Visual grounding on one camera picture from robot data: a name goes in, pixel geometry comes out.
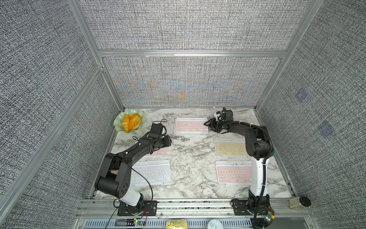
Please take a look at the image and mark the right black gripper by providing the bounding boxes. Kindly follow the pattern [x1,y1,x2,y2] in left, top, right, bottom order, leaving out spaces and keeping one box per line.
[202,117,225,132]

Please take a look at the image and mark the pink keyboard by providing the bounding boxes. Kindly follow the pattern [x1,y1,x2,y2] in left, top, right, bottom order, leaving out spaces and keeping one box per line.
[146,147,171,156]
[173,117,208,135]
[215,161,252,185]

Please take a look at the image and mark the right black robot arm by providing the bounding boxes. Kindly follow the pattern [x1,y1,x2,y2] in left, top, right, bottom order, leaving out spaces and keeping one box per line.
[204,116,273,215]

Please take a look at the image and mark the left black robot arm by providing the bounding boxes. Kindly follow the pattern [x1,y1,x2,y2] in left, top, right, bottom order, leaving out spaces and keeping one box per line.
[94,135,172,211]

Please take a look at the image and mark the white keyboard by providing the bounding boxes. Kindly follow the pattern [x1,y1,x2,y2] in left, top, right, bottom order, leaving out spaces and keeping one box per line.
[130,160,171,187]

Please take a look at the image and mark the orange croissant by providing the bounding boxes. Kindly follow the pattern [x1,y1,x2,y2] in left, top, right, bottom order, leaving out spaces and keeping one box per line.
[122,114,142,132]

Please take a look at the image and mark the near yellow keyboard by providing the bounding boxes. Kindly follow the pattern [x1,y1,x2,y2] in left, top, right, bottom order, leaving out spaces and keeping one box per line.
[213,137,249,157]

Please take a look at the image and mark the green leaf-shaped plate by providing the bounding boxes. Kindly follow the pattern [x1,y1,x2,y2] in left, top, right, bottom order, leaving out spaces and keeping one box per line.
[113,110,145,133]

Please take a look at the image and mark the gold tin can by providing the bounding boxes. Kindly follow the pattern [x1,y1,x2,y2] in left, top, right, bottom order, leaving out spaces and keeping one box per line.
[166,219,188,229]

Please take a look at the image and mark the white round container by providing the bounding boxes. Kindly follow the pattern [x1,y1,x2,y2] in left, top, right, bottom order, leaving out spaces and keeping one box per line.
[206,219,224,229]

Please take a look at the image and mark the glass jar black lid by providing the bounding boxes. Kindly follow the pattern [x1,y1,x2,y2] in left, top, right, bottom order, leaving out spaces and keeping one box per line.
[289,196,311,211]

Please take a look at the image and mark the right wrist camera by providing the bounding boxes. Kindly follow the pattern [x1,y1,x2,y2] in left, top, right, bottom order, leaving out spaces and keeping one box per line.
[214,107,234,123]

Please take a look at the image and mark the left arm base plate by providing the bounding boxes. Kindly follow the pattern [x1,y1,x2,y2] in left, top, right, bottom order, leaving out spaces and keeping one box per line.
[117,200,157,218]

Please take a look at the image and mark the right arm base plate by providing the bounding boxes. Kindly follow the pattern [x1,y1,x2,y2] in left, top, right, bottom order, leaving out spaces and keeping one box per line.
[230,198,274,216]

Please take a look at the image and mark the aluminium mounting rail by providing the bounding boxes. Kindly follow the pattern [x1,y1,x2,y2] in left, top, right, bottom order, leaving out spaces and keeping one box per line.
[75,198,315,219]

